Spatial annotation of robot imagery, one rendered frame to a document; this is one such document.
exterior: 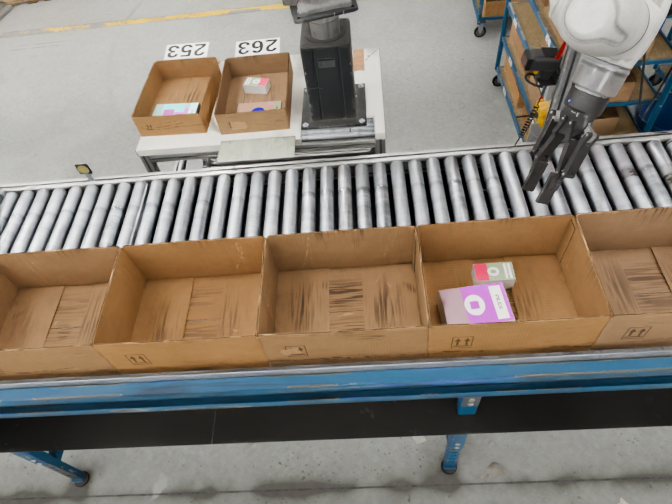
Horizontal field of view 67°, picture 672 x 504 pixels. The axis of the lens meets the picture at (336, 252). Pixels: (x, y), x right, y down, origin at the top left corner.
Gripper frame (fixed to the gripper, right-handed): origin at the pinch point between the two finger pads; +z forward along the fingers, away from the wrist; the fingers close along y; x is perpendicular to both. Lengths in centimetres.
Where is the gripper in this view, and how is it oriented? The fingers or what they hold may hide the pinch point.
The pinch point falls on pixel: (541, 183)
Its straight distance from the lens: 118.6
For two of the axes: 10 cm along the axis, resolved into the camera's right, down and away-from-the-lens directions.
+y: -2.3, -5.7, 7.9
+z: -2.7, 8.1, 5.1
